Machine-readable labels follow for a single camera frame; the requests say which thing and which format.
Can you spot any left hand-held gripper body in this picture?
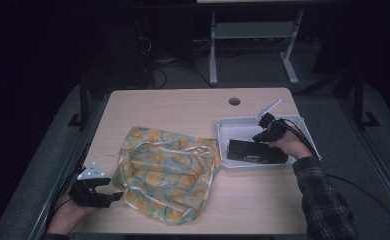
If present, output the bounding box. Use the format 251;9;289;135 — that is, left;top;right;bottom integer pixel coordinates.
68;162;112;209

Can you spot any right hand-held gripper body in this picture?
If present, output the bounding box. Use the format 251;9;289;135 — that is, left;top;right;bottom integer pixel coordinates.
255;98;287;144

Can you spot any black rectangular box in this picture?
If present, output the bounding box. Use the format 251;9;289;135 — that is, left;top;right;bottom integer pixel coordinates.
226;139;289;165

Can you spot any white plastic tray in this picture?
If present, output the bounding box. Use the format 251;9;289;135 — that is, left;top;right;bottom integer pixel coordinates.
216;114;321;173

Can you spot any yellow patterned tote bag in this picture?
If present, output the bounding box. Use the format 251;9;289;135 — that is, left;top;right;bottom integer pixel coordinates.
112;125;221;226

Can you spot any person's right hand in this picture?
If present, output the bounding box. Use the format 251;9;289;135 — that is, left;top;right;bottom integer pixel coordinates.
268;128;314;160

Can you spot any person's left hand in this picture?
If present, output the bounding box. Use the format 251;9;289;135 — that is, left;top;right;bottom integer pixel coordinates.
46;193;97;235

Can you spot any grey metal stand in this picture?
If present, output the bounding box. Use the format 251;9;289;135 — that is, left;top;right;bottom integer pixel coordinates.
208;9;306;86

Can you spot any metal floor rail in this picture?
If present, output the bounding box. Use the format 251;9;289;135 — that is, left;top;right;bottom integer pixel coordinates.
27;106;97;240
337;98;390;218

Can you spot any black metal post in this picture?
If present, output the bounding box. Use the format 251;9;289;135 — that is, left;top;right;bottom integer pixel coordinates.
352;66;381;129
67;74;91;131

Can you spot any thin black floor cable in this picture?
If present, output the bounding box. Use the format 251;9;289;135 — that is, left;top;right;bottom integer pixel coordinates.
144;63;214;89

